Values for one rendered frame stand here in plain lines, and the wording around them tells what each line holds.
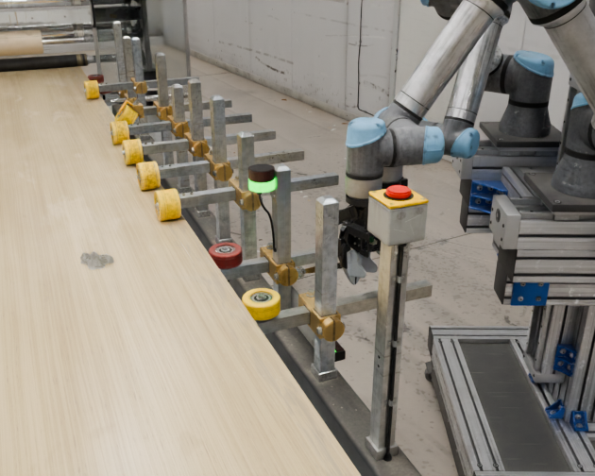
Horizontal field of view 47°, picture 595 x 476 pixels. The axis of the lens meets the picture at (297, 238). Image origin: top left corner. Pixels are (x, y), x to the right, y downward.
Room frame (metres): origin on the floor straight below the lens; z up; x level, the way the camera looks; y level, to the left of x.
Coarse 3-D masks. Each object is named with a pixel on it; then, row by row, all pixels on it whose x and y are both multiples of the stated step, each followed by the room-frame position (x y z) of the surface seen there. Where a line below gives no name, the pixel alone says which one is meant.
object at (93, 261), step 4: (92, 252) 1.42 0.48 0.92; (84, 256) 1.42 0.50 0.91; (88, 256) 1.42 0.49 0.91; (92, 256) 1.41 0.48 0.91; (96, 256) 1.40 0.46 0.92; (100, 256) 1.41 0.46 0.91; (104, 256) 1.41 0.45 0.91; (108, 256) 1.41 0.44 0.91; (84, 260) 1.39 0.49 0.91; (88, 260) 1.41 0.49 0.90; (92, 260) 1.39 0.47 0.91; (96, 260) 1.38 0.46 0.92; (100, 260) 1.40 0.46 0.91; (104, 260) 1.40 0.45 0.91; (108, 260) 1.40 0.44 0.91; (112, 260) 1.40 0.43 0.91; (88, 264) 1.38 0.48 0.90; (92, 264) 1.38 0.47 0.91; (96, 264) 1.37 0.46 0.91; (100, 264) 1.38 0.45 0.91; (104, 264) 1.38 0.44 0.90; (92, 268) 1.37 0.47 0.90; (100, 268) 1.37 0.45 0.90
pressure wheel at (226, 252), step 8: (216, 248) 1.47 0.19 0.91; (224, 248) 1.45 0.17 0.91; (232, 248) 1.47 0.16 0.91; (240, 248) 1.46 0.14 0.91; (216, 256) 1.42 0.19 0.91; (224, 256) 1.42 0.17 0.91; (232, 256) 1.43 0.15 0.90; (240, 256) 1.44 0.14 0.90; (216, 264) 1.42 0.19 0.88; (224, 264) 1.42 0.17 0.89; (232, 264) 1.43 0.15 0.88
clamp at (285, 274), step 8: (264, 248) 1.54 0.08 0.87; (264, 256) 1.51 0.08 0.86; (272, 256) 1.49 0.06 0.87; (272, 264) 1.46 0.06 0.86; (280, 264) 1.45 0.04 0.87; (288, 264) 1.45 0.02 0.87; (272, 272) 1.46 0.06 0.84; (280, 272) 1.43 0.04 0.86; (288, 272) 1.44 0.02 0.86; (296, 272) 1.44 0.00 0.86; (280, 280) 1.42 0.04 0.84; (288, 280) 1.43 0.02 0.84; (296, 280) 1.44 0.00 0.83
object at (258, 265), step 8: (312, 248) 1.56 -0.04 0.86; (352, 248) 1.58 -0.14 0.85; (296, 256) 1.52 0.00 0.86; (304, 256) 1.52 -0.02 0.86; (312, 256) 1.53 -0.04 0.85; (240, 264) 1.47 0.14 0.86; (248, 264) 1.47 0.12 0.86; (256, 264) 1.47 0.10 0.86; (264, 264) 1.48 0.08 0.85; (296, 264) 1.52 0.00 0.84; (304, 264) 1.52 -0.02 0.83; (224, 272) 1.44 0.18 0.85; (232, 272) 1.45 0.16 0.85; (240, 272) 1.46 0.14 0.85; (248, 272) 1.47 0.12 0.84; (256, 272) 1.47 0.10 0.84; (264, 272) 1.48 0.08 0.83
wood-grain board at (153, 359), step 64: (0, 128) 2.54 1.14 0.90; (64, 128) 2.54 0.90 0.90; (0, 192) 1.86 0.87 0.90; (64, 192) 1.86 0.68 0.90; (128, 192) 1.86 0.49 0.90; (0, 256) 1.43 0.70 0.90; (64, 256) 1.43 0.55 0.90; (128, 256) 1.43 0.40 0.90; (192, 256) 1.43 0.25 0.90; (0, 320) 1.15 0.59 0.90; (64, 320) 1.15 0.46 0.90; (128, 320) 1.15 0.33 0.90; (192, 320) 1.15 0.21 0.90; (0, 384) 0.94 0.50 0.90; (64, 384) 0.94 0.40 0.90; (128, 384) 0.94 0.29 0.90; (192, 384) 0.94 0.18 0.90; (256, 384) 0.94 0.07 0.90; (0, 448) 0.79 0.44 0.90; (64, 448) 0.79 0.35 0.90; (128, 448) 0.79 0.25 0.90; (192, 448) 0.79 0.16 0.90; (256, 448) 0.79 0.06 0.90; (320, 448) 0.79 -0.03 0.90
